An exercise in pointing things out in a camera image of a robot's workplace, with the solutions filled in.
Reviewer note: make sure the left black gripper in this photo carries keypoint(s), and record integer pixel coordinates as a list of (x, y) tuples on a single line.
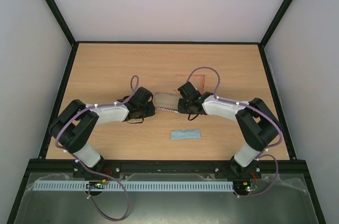
[(151, 112)]

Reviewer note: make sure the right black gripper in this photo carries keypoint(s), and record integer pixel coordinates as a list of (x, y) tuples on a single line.
[(183, 101)]

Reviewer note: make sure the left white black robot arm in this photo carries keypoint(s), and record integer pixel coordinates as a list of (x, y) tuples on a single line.
[(76, 122)]

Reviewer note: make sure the red transparent sunglasses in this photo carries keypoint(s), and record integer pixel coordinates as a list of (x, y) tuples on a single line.
[(198, 81)]

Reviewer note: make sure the light blue slotted cable duct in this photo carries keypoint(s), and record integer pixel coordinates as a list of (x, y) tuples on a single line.
[(135, 186)]

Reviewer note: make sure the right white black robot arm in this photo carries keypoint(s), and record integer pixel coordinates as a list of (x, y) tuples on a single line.
[(259, 127)]

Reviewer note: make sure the blue cleaning cloth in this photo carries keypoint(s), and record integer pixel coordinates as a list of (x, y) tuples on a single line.
[(185, 134)]

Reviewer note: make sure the striped sunglasses case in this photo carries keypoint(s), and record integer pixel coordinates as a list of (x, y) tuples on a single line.
[(166, 102)]

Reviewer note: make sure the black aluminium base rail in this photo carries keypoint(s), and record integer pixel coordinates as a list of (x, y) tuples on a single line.
[(119, 168)]

